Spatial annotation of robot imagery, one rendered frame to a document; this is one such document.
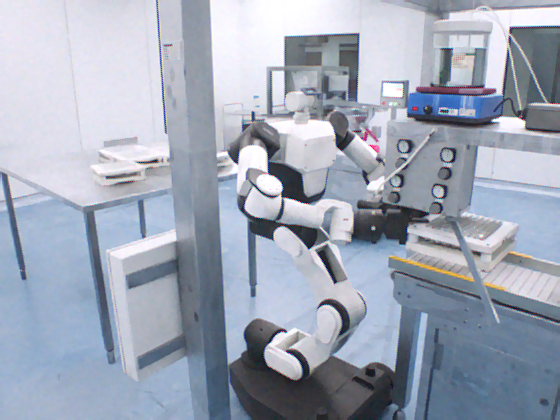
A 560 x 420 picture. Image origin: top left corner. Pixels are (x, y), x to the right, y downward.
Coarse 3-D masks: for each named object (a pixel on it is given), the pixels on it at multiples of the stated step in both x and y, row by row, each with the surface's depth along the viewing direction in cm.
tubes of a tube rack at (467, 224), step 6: (462, 216) 134; (468, 216) 134; (438, 222) 129; (444, 222) 130; (462, 222) 129; (468, 222) 129; (474, 222) 130; (480, 222) 129; (486, 222) 129; (492, 222) 129; (462, 228) 125; (468, 228) 125; (474, 228) 124; (480, 228) 126; (486, 228) 124; (480, 234) 122
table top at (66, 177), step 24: (0, 168) 287; (24, 168) 279; (48, 168) 278; (72, 168) 277; (168, 168) 274; (48, 192) 228; (72, 192) 222; (96, 192) 221; (120, 192) 221; (144, 192) 221; (168, 192) 231
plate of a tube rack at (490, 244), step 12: (432, 216) 137; (480, 216) 137; (408, 228) 129; (420, 228) 127; (432, 228) 127; (504, 228) 127; (516, 228) 128; (444, 240) 122; (456, 240) 119; (468, 240) 118; (480, 240) 118; (492, 240) 118; (504, 240) 121; (492, 252) 114
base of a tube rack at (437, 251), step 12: (408, 240) 131; (420, 240) 131; (516, 240) 131; (420, 252) 128; (432, 252) 125; (444, 252) 123; (456, 252) 122; (504, 252) 124; (480, 264) 116; (492, 264) 117
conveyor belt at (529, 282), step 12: (432, 264) 137; (444, 264) 136; (456, 264) 136; (504, 264) 136; (468, 276) 128; (492, 276) 128; (504, 276) 128; (516, 276) 128; (528, 276) 128; (540, 276) 128; (552, 276) 127; (456, 288) 123; (516, 288) 121; (528, 288) 121; (540, 288) 120; (552, 288) 120; (552, 300) 114
